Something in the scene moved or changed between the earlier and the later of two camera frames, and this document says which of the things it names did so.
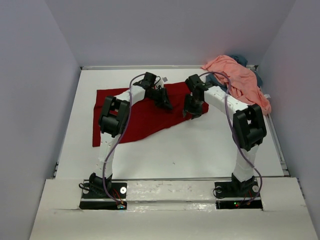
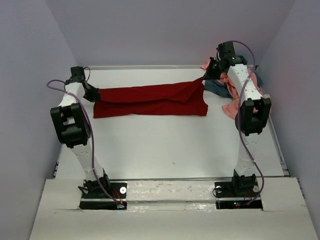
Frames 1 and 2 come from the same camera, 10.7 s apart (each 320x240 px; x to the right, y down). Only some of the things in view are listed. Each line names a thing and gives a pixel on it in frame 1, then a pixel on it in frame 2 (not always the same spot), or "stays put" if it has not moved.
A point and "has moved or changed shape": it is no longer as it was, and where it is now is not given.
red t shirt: x=144 y=115 has moved or changed shape
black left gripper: x=164 y=100 → x=94 y=96
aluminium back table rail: x=171 y=67 stays put
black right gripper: x=197 y=112 → x=209 y=74
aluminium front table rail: x=173 y=178 stays put
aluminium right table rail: x=282 y=159 stays put
